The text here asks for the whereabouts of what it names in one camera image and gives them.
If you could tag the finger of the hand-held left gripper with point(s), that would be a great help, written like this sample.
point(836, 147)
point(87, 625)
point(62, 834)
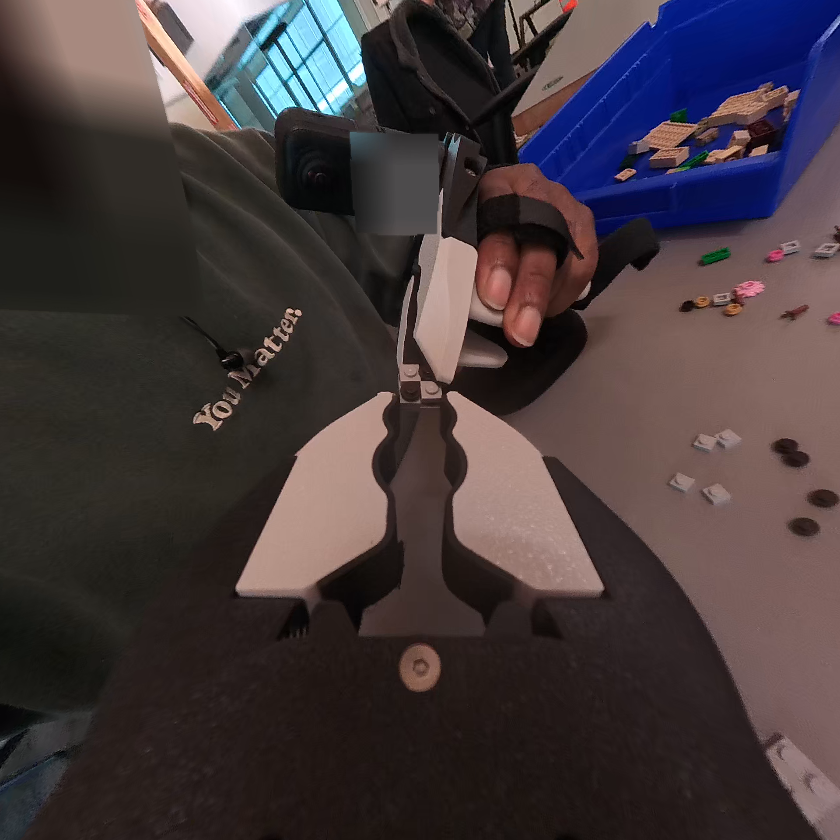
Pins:
point(407, 328)
point(443, 302)

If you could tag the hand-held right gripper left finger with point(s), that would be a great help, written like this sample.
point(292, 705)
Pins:
point(321, 518)

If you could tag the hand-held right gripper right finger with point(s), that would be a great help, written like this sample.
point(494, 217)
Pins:
point(525, 518)

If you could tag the grey one-stud square plate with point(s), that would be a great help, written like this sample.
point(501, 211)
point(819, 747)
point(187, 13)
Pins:
point(408, 373)
point(431, 390)

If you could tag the grey four-stud base plate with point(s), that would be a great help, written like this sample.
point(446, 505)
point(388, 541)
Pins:
point(423, 402)

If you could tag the cluster of grey square plates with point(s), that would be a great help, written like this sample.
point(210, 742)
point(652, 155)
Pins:
point(716, 493)

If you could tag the cluster of black round plates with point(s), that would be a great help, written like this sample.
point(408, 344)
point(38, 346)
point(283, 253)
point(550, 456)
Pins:
point(804, 526)

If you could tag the grey desk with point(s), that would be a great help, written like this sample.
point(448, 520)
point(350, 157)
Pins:
point(656, 394)

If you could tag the person's left hand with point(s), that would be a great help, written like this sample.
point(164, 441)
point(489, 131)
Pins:
point(525, 275)

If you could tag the black textured armrest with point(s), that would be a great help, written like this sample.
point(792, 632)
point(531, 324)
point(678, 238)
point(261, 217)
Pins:
point(551, 374)

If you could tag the large glass window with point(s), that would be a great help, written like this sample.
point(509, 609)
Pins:
point(308, 59)

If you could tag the pile of tan bricks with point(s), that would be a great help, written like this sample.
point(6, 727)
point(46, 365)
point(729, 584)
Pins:
point(676, 134)

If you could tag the small green plate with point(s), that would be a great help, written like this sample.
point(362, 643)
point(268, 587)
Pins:
point(715, 255)

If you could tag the pink flower piece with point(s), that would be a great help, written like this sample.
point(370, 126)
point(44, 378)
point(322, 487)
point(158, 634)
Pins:
point(748, 289)

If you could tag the blue plastic bin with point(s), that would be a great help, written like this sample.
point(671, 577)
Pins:
point(722, 39)

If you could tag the small brown twig piece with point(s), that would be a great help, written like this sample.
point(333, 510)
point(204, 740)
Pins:
point(795, 312)

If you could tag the grey green brick castle model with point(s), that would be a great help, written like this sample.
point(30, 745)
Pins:
point(800, 781)

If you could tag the wooden frame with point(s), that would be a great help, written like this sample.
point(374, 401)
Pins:
point(197, 82)

